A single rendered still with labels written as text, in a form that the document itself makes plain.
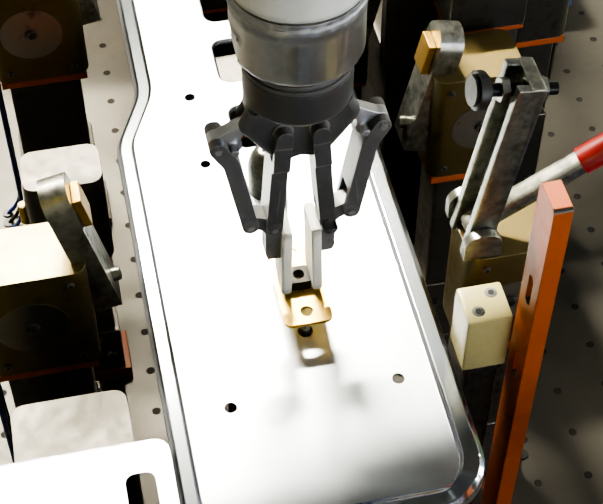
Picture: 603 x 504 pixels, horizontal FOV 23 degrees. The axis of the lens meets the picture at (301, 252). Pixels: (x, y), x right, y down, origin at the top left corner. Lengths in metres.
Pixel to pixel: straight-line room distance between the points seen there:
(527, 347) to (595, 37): 0.84
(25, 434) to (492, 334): 0.36
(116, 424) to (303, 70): 0.35
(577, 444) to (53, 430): 0.56
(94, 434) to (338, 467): 0.19
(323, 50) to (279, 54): 0.03
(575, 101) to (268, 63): 0.90
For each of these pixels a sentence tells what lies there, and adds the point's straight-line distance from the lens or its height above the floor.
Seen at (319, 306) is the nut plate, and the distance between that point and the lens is 1.12.
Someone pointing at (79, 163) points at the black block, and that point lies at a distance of 1.29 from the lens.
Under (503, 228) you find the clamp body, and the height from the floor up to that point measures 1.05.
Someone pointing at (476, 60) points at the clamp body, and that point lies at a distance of 1.26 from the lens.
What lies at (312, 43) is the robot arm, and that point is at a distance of 0.90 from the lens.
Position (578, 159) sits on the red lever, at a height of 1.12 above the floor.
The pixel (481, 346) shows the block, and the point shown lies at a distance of 1.10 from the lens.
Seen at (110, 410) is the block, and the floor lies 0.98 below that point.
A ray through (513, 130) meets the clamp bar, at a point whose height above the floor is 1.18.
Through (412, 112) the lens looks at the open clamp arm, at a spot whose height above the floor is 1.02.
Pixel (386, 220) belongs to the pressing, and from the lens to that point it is 1.21.
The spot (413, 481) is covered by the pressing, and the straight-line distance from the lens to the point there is 1.07.
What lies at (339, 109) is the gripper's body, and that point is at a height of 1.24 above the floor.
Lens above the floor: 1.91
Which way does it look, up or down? 50 degrees down
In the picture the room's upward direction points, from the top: straight up
